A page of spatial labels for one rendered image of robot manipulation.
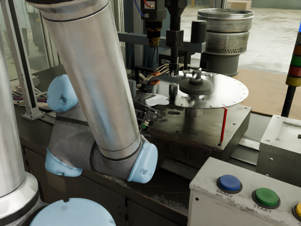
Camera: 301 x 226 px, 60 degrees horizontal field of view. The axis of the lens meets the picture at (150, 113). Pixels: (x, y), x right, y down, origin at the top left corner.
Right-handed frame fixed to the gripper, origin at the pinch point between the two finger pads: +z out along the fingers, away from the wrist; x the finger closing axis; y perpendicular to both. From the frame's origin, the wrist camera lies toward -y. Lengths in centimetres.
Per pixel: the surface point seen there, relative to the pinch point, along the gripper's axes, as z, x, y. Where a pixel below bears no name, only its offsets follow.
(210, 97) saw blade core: 8.4, 12.9, 8.9
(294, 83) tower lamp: 25.2, 27.1, 24.4
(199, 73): 8.6, 18.8, 1.7
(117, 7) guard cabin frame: 69, 62, -136
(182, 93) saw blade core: 5.3, 10.8, 1.4
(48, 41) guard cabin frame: 19, 12, -120
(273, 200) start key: -8.8, -2.5, 38.6
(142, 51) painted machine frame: 44, 28, -63
